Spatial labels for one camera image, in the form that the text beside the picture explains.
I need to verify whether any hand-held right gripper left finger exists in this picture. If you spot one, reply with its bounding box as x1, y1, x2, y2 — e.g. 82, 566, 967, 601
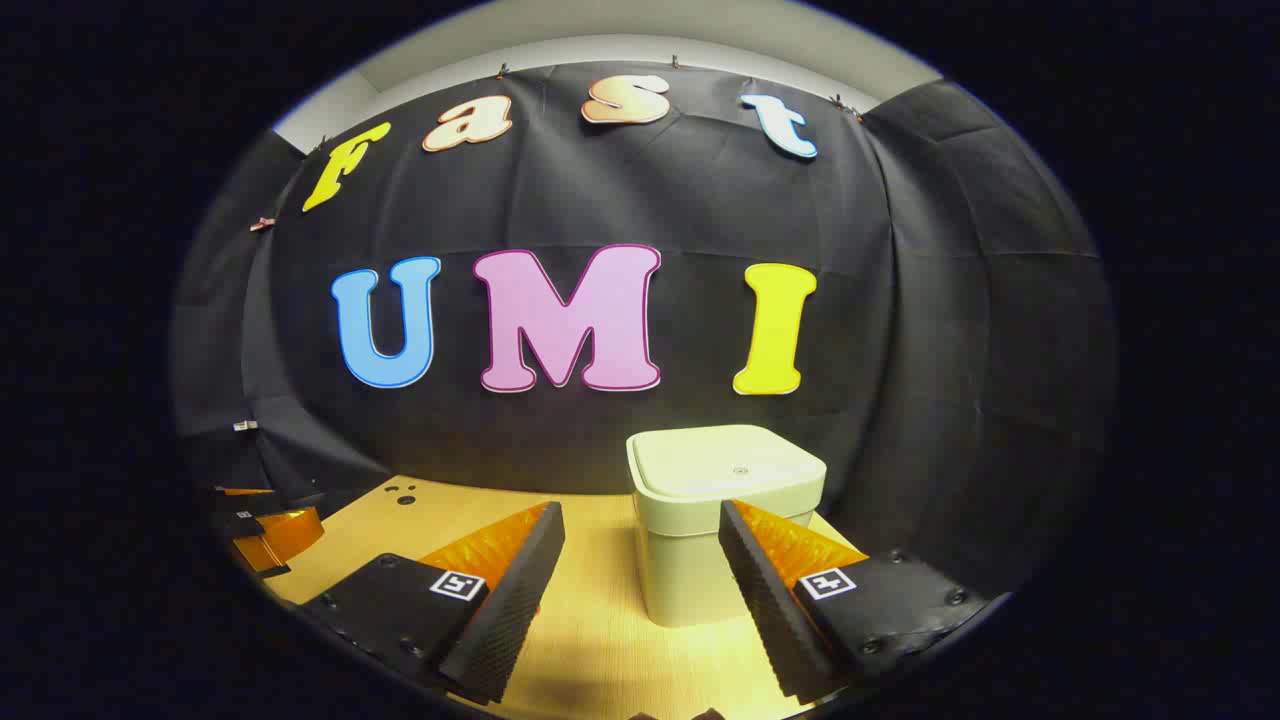
300, 500, 567, 706

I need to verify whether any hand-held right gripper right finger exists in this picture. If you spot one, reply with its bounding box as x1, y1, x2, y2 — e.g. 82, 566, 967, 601
718, 498, 991, 704

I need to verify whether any pale green desktop garbage bin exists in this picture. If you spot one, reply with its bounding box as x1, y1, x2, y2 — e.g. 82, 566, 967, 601
626, 424, 829, 629

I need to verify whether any wooden desktop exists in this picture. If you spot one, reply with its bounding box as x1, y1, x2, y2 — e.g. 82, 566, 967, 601
262, 475, 871, 720

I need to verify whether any black backdrop cloth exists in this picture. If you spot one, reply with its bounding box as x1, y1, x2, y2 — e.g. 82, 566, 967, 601
170, 62, 1116, 601

